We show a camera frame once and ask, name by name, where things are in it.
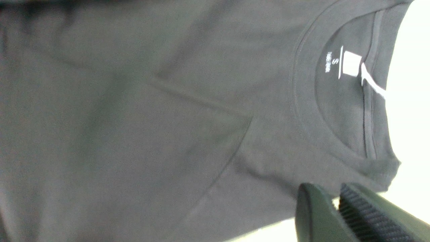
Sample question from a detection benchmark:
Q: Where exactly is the dark gray long-sleeve shirt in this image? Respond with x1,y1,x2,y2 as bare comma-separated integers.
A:
1,0,412,242

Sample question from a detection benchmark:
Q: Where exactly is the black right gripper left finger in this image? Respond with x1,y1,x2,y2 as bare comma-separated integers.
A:
295,183,359,242

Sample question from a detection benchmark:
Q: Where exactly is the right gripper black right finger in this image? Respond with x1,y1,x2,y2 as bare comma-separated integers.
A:
338,183,430,242

